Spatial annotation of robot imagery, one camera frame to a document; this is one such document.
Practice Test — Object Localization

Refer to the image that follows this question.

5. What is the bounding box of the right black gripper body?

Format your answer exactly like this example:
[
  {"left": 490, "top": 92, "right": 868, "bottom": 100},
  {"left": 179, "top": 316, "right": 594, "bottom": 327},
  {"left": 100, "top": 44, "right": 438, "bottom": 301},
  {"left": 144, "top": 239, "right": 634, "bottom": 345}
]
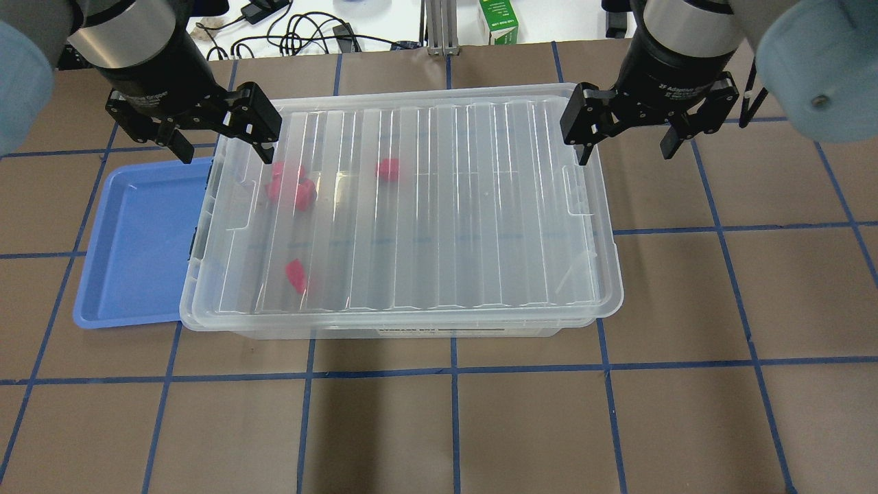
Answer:
[{"left": 610, "top": 24, "right": 735, "bottom": 128}]

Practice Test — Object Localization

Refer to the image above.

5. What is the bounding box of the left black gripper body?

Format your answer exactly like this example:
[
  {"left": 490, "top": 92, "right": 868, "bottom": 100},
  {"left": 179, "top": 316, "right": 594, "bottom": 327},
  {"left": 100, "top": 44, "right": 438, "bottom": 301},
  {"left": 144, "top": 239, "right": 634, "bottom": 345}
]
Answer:
[{"left": 81, "top": 26, "right": 229, "bottom": 128}]

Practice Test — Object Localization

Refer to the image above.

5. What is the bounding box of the red block lone front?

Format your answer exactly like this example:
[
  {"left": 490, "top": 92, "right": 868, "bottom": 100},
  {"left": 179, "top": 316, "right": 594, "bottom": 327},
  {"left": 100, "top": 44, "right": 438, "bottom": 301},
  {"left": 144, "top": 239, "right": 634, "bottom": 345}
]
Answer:
[{"left": 283, "top": 258, "right": 308, "bottom": 294}]

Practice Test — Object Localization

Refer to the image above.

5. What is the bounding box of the clear plastic box lid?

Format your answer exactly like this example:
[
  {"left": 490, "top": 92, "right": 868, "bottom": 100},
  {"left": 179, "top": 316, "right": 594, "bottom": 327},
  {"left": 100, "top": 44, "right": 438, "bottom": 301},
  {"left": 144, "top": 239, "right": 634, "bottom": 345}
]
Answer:
[{"left": 180, "top": 83, "right": 625, "bottom": 332}]

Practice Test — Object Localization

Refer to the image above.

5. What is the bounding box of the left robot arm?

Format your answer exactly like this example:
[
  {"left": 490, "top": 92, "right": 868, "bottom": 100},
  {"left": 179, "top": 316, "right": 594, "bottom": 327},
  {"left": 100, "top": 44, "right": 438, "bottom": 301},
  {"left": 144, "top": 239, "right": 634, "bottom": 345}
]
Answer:
[{"left": 1, "top": 1, "right": 282, "bottom": 165}]

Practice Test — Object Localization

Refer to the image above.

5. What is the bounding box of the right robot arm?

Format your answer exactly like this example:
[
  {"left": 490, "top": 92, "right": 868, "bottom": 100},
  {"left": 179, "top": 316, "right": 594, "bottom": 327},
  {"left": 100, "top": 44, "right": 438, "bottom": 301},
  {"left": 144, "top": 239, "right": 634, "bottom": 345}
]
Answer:
[{"left": 559, "top": 1, "right": 877, "bottom": 165}]

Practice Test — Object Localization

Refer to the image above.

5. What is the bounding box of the red block cluster upper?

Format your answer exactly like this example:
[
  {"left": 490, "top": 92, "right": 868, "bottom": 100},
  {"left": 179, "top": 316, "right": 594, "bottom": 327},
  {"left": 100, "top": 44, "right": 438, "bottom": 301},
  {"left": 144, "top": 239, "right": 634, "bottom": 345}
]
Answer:
[{"left": 272, "top": 161, "right": 307, "bottom": 183}]

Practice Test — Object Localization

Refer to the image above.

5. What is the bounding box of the red block cluster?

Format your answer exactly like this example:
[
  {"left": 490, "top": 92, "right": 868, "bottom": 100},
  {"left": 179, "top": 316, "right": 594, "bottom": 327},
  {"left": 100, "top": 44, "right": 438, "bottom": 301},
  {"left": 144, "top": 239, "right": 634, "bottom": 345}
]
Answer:
[
  {"left": 294, "top": 179, "right": 317, "bottom": 212},
  {"left": 272, "top": 161, "right": 307, "bottom": 183},
  {"left": 266, "top": 178, "right": 283, "bottom": 203}
]

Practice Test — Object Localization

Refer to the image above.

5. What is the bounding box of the red block cluster left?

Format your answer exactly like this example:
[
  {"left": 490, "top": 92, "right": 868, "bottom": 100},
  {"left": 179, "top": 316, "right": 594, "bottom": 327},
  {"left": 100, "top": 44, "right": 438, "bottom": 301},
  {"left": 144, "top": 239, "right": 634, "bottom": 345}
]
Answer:
[{"left": 266, "top": 178, "right": 283, "bottom": 203}]

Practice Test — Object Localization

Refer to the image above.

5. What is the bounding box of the red block cluster right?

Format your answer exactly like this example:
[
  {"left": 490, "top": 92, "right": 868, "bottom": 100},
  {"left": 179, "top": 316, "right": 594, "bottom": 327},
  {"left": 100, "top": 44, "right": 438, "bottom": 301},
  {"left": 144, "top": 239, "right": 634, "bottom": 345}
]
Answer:
[{"left": 294, "top": 179, "right": 317, "bottom": 212}]

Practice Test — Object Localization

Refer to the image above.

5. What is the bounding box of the green cardboard box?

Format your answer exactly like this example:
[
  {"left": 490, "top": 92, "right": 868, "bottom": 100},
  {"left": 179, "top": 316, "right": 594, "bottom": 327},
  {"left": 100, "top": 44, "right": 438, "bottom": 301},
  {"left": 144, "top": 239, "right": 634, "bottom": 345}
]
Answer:
[{"left": 477, "top": 1, "right": 520, "bottom": 46}]

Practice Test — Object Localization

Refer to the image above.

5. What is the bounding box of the blue plastic tray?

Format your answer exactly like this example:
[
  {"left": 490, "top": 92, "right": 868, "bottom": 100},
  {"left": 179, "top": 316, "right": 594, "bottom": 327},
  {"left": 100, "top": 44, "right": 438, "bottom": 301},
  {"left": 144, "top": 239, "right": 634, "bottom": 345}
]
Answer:
[{"left": 72, "top": 157, "right": 213, "bottom": 329}]

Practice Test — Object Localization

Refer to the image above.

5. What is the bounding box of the red block far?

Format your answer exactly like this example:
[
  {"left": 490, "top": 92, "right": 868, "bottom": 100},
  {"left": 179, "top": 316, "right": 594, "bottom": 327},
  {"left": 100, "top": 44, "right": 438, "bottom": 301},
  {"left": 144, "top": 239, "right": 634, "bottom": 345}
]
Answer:
[{"left": 375, "top": 158, "right": 399, "bottom": 183}]

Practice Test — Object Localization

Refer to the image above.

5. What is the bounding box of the clear plastic storage box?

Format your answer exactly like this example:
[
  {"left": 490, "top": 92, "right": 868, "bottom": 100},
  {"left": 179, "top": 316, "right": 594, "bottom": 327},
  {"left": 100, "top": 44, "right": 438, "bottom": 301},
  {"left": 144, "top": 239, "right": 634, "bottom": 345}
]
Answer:
[{"left": 187, "top": 89, "right": 618, "bottom": 340}]

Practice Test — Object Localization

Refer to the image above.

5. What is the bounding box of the black power adapter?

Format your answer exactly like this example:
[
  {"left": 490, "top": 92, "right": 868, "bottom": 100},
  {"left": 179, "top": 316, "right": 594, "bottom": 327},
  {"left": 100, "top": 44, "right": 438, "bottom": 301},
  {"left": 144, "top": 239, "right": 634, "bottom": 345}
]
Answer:
[{"left": 239, "top": 0, "right": 292, "bottom": 25}]

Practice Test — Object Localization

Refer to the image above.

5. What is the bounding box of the black cable bundle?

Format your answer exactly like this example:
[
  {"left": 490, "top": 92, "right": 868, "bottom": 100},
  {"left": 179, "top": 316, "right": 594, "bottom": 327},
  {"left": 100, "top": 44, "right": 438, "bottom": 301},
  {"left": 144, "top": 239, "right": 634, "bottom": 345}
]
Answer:
[{"left": 195, "top": 12, "right": 426, "bottom": 61}]

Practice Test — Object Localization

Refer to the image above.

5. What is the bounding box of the aluminium profile post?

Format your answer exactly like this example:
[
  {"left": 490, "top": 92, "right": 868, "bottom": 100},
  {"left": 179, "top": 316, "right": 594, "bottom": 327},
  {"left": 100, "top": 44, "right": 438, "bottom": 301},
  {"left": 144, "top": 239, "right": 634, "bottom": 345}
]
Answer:
[{"left": 421, "top": 0, "right": 460, "bottom": 57}]

